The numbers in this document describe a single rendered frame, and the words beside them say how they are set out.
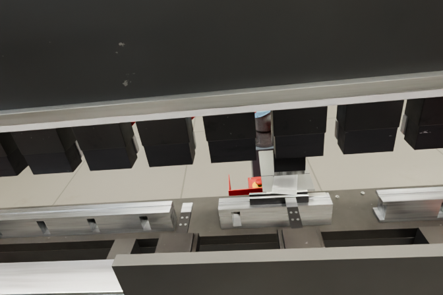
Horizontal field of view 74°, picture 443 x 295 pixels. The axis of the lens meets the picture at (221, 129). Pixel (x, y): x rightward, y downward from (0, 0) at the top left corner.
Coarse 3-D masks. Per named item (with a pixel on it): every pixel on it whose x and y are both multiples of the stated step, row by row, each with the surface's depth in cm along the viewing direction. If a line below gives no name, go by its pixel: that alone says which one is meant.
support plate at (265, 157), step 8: (264, 152) 125; (272, 152) 124; (264, 160) 120; (272, 160) 119; (264, 168) 115; (272, 168) 114; (264, 176) 110; (272, 176) 110; (304, 176) 108; (264, 184) 106; (272, 184) 106; (304, 184) 104; (312, 184) 103
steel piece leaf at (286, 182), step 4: (276, 176) 109; (280, 176) 109; (284, 176) 109; (288, 176) 108; (292, 176) 108; (296, 176) 108; (276, 180) 107; (280, 180) 107; (284, 180) 107; (288, 180) 106; (292, 180) 106; (296, 180) 106; (276, 184) 105; (280, 184) 105; (284, 184) 105; (288, 184) 104; (292, 184) 104; (296, 184) 104; (276, 188) 103; (280, 188) 103; (284, 188) 103; (288, 188) 103; (292, 188) 102; (296, 188) 102
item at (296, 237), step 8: (288, 200) 97; (296, 200) 97; (288, 208) 94; (296, 208) 94; (288, 216) 92; (296, 216) 91; (296, 224) 88; (280, 232) 84; (288, 232) 82; (296, 232) 81; (304, 232) 81; (312, 232) 81; (320, 232) 82; (280, 240) 81; (288, 240) 79; (296, 240) 79; (304, 240) 79; (312, 240) 78; (320, 240) 80; (280, 248) 79; (288, 248) 77
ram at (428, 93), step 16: (368, 96) 78; (384, 96) 78; (400, 96) 78; (416, 96) 77; (432, 96) 77; (176, 112) 83; (192, 112) 83; (208, 112) 83; (224, 112) 83; (240, 112) 82; (0, 128) 89; (16, 128) 89; (32, 128) 89
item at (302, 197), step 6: (258, 192) 103; (264, 192) 103; (300, 192) 101; (306, 192) 101; (252, 198) 101; (258, 198) 100; (264, 198) 100; (270, 198) 100; (276, 198) 100; (282, 198) 100; (300, 198) 99; (306, 198) 99; (252, 204) 102; (258, 204) 102; (264, 204) 102
